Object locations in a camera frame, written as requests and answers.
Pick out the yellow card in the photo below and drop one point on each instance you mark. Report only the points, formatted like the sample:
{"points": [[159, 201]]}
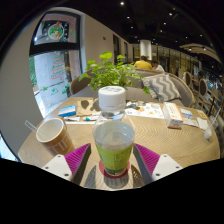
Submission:
{"points": [[201, 114]]}

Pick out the white round pillar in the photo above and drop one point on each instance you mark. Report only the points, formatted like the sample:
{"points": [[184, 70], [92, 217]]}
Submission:
{"points": [[145, 49]]}

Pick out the group of dining chairs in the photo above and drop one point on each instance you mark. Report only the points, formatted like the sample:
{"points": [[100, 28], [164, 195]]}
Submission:
{"points": [[202, 88]]}

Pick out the green potted plant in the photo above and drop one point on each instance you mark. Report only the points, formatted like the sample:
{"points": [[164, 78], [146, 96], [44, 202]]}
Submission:
{"points": [[106, 73]]}

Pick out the clear plastic cup with straw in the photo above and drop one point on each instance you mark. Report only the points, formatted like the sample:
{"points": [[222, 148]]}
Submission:
{"points": [[208, 133]]}

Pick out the brown paper cup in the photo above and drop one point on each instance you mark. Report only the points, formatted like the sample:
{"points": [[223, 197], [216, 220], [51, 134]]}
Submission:
{"points": [[55, 140]]}

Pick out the white tube with teal cap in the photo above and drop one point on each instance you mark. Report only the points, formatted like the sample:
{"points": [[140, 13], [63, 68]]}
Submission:
{"points": [[91, 118]]}

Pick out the clear drinking straw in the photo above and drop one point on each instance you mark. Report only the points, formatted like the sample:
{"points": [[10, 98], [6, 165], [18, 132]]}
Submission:
{"points": [[30, 126]]}

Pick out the white paper sheets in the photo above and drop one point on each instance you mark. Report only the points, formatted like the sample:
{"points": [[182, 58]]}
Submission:
{"points": [[191, 122]]}

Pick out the grey white chevron pillow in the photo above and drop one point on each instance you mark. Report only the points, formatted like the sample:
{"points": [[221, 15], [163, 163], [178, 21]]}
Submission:
{"points": [[163, 87]]}

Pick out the person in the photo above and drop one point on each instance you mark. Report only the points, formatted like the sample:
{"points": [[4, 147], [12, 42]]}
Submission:
{"points": [[159, 67], [143, 64]]}

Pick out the brown paper bag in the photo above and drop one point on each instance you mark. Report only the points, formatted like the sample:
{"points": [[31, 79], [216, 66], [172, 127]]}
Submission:
{"points": [[85, 106]]}

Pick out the white orange cardboard box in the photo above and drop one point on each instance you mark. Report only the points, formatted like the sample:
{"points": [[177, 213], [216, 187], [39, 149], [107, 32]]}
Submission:
{"points": [[173, 115]]}

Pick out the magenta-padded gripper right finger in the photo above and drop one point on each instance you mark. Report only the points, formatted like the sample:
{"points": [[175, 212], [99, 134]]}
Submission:
{"points": [[148, 158]]}

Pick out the white blue packet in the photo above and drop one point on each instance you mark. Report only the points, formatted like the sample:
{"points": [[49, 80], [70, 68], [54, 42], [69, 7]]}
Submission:
{"points": [[186, 113]]}

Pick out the group of ceiling lights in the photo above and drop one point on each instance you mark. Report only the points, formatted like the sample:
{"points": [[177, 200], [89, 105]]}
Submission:
{"points": [[122, 3]]}

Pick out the large decorated window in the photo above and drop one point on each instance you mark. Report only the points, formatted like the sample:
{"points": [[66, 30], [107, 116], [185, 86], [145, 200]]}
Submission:
{"points": [[55, 70]]}

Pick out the grey curved sofa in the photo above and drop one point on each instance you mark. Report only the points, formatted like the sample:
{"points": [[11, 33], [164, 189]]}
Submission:
{"points": [[186, 90]]}

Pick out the open printed booklet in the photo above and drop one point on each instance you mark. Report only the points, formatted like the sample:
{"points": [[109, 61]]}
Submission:
{"points": [[148, 110]]}

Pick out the blue white flat box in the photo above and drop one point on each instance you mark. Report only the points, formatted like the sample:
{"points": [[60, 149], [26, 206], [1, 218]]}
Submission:
{"points": [[67, 111]]}

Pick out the green-labelled clear drink bottle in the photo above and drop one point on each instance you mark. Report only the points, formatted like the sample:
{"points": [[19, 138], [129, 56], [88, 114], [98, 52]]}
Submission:
{"points": [[113, 156]]}

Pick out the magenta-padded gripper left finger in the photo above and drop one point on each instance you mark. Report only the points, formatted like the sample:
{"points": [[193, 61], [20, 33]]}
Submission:
{"points": [[76, 158]]}

